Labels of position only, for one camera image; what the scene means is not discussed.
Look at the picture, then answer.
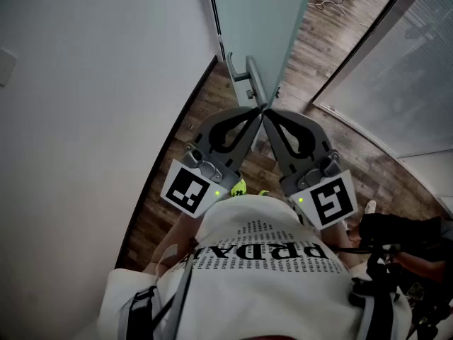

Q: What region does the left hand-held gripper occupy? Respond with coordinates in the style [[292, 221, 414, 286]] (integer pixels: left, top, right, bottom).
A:
[[161, 106, 264, 220]]

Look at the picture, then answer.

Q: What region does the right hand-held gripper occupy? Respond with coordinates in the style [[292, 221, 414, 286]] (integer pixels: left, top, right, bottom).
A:
[[263, 108, 359, 231]]

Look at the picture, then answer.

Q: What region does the grey metal door handle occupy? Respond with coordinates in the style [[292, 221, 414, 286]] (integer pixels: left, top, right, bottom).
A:
[[226, 51, 268, 108]]

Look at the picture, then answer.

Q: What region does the frosted glass door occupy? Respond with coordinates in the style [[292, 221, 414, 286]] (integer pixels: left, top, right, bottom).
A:
[[207, 0, 316, 108]]

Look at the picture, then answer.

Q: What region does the person's right forearm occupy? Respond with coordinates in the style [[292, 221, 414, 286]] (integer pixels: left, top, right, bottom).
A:
[[320, 220, 350, 251]]

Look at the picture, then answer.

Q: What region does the person's left forearm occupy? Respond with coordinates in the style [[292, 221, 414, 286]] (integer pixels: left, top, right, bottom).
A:
[[142, 209, 210, 274]]

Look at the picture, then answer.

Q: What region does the dark baseboard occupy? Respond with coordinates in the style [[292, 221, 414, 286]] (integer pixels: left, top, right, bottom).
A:
[[115, 55, 219, 269]]

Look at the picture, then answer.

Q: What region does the striped frosted glass partition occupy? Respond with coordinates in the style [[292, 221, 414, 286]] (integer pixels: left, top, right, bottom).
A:
[[311, 0, 453, 159]]

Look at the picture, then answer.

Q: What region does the person's white printed shirt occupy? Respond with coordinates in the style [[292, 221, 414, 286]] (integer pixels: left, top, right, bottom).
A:
[[102, 193, 415, 340]]

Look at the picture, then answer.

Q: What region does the white floor cable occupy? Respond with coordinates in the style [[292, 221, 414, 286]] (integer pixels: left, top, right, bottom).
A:
[[306, 0, 372, 28]]

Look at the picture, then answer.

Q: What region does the grey harness strap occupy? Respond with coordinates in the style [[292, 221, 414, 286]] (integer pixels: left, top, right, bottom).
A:
[[151, 256, 196, 334]]

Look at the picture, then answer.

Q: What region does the black harness strap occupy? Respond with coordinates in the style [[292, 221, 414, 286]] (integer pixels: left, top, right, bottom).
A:
[[126, 284, 161, 340]]

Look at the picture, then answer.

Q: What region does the white wall switch plate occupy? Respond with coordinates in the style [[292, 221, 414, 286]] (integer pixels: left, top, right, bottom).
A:
[[0, 47, 17, 87]]

